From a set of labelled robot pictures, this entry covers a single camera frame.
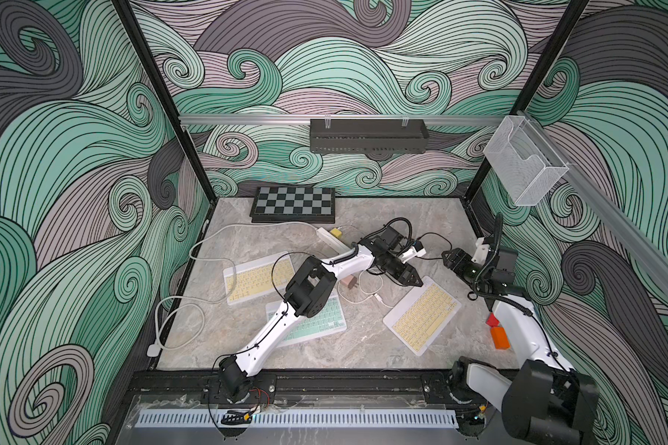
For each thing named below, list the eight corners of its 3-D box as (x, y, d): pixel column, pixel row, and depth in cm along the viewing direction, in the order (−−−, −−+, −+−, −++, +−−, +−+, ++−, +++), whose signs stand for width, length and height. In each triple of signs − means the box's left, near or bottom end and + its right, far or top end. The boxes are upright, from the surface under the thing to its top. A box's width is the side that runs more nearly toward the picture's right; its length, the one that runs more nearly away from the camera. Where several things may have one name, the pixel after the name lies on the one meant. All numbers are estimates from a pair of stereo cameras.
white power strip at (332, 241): (315, 236, 108) (315, 231, 106) (321, 231, 110) (321, 226, 107) (342, 257, 102) (343, 252, 99) (348, 251, 104) (349, 246, 101)
